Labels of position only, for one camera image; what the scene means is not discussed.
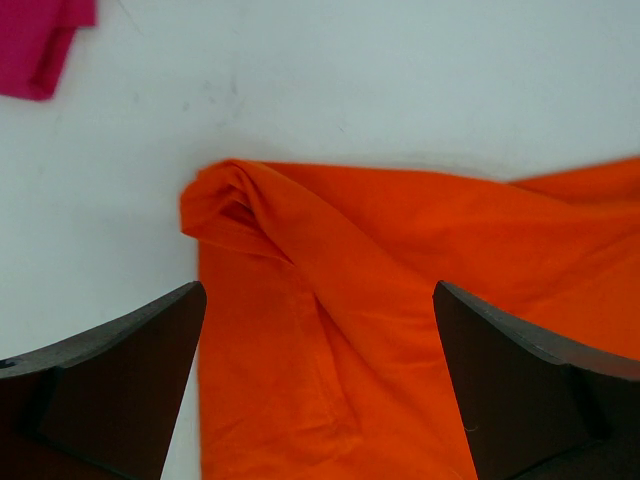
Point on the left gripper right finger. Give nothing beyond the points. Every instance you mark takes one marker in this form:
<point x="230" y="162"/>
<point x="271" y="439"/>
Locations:
<point x="535" y="404"/>

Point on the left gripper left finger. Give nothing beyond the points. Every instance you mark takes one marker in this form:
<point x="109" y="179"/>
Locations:
<point x="102" y="404"/>

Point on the orange t shirt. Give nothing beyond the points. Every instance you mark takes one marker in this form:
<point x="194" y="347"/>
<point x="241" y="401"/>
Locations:
<point x="319" y="356"/>

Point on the folded pink t shirt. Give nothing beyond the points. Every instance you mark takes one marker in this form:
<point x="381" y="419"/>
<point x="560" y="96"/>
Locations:
<point x="36" y="37"/>

